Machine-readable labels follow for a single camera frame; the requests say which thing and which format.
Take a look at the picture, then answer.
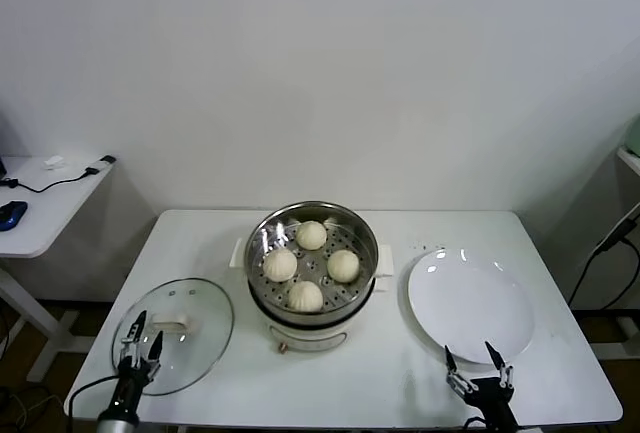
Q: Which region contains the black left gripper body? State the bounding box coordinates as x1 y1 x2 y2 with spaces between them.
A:
107 357 151 412

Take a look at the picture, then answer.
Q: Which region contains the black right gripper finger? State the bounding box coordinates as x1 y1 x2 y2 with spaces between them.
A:
483 341 515 389
443 345 476 394

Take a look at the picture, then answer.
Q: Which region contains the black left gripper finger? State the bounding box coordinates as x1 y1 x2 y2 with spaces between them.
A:
121 310 148 367
142 330 165 379

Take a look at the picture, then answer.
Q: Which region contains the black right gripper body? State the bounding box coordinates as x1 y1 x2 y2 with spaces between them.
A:
462 377 519 433

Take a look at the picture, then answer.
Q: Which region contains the round glass pot lid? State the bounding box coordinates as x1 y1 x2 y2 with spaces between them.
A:
110 277 236 397

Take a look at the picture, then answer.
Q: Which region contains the white steamed baozi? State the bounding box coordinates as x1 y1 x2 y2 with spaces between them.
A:
263 248 299 283
326 249 361 284
288 280 325 314
295 220 329 251

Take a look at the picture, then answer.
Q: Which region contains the perforated steel steamer basket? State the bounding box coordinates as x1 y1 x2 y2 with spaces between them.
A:
244 200 382 327

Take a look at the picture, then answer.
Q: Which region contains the large white plate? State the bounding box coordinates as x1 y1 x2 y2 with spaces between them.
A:
407 248 535 365

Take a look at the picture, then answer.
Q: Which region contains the white electric cooker base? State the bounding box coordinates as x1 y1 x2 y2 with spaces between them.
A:
229 237 396 354

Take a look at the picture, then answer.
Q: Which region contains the white side table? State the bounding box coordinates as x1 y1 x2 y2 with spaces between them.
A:
0 154 119 382

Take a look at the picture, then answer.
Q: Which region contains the blue computer mouse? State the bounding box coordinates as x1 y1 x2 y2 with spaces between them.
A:
0 201 29 231

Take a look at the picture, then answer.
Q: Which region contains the black power brick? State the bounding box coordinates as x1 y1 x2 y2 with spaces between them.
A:
594 197 640 254

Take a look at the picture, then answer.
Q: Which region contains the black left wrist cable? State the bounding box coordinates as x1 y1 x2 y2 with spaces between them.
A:
66 374 121 422

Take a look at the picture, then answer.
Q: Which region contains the black hanging power cable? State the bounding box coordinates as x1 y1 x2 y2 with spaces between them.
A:
569 242 639 312

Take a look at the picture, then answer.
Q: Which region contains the thin black desk cable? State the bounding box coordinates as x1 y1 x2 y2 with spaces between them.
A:
0 165 99 193

